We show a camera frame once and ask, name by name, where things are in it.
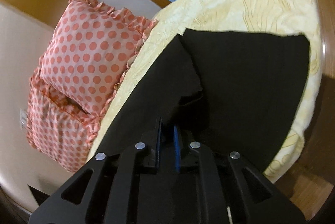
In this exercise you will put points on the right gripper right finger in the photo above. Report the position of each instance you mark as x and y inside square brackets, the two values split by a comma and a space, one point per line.
[232, 191]

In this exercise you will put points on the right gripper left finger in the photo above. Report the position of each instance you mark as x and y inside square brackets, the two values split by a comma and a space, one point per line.
[103, 183]

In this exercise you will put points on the black pants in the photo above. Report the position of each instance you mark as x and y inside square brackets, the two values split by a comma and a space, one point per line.
[231, 91]

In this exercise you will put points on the left polka dot pillow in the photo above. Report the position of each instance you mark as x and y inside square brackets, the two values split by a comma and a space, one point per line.
[57, 127]

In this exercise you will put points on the polka dot pillow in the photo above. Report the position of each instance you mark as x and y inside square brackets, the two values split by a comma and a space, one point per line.
[57, 127]
[92, 47]

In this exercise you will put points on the right polka dot pillow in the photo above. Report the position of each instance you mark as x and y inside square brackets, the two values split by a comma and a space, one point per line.
[92, 47]

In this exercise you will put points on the cream patterned bed cover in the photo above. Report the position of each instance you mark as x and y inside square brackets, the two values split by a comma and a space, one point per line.
[280, 17]

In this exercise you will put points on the white wall socket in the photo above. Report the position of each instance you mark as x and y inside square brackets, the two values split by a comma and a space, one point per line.
[23, 119]

